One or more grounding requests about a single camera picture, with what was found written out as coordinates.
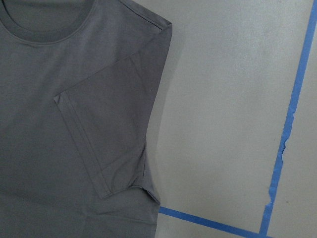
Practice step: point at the brown t-shirt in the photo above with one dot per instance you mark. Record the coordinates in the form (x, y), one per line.
(78, 81)

